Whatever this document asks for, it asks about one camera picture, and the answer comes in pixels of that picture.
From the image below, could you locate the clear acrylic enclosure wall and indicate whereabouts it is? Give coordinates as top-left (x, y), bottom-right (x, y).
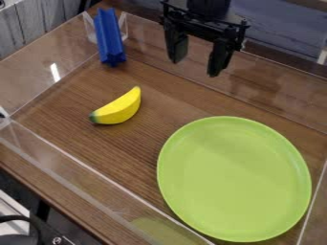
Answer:
top-left (0, 14), bottom-right (327, 245)

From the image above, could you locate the black device with knob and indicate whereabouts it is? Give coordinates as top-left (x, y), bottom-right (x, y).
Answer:
top-left (28, 220), bottom-right (75, 245)

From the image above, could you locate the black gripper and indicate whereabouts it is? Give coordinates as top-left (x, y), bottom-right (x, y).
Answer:
top-left (160, 0), bottom-right (251, 78)

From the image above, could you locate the green round plate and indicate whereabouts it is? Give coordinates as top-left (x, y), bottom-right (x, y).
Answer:
top-left (157, 116), bottom-right (312, 242)

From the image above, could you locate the black cable lower left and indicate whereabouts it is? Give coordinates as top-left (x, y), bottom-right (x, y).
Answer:
top-left (0, 214), bottom-right (44, 245)

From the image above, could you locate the yellow toy banana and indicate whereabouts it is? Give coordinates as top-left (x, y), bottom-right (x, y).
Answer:
top-left (89, 86), bottom-right (141, 124)

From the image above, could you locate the blue plastic bracket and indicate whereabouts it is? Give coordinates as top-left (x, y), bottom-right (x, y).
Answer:
top-left (95, 8), bottom-right (127, 67)

